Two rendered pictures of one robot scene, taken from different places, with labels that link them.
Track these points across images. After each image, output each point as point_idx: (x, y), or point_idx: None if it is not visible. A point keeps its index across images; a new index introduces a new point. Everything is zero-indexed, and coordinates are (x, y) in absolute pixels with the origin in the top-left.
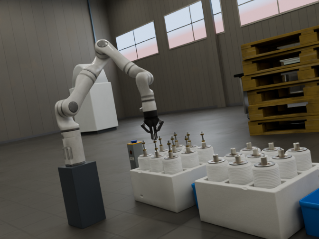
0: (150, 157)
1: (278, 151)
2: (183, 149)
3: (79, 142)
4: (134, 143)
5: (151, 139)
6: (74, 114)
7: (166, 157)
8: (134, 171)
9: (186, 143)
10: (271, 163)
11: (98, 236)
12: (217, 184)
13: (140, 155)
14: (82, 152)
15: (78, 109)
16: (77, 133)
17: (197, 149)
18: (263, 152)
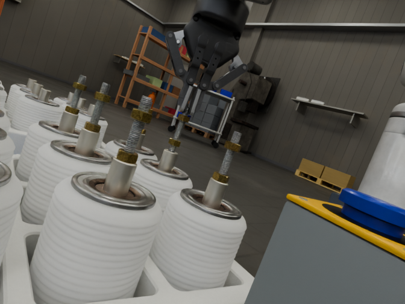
0: (188, 176)
1: (36, 82)
2: (14, 144)
3: (376, 147)
4: (340, 207)
5: (197, 111)
6: (401, 78)
7: (145, 151)
8: (243, 269)
9: (78, 101)
10: (64, 98)
11: (251, 271)
12: (102, 141)
13: (237, 214)
14: (366, 174)
15: (404, 64)
16: (384, 127)
17: (4, 119)
18: (2, 86)
